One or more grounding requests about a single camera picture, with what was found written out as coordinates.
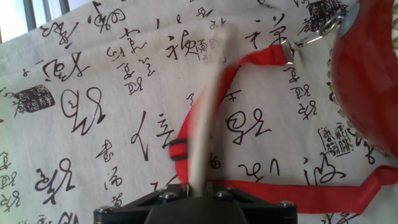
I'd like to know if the red drum with white head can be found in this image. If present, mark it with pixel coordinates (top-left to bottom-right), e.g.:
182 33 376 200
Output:
326 0 398 157

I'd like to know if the light wooden drumstick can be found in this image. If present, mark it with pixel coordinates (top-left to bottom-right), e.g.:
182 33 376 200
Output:
187 24 231 197

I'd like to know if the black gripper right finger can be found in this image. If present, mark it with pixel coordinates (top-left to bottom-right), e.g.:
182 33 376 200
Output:
203 182 298 224

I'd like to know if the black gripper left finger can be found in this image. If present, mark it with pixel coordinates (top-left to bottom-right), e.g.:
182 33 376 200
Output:
93 182 191 224

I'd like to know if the red fabric drum strap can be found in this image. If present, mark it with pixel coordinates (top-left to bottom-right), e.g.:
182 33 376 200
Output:
169 29 398 216

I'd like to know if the beige calligraphy print cloth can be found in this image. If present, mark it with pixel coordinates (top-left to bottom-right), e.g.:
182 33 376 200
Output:
0 0 398 224

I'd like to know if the dark window frame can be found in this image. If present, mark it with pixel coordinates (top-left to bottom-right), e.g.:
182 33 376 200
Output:
22 0 71 32

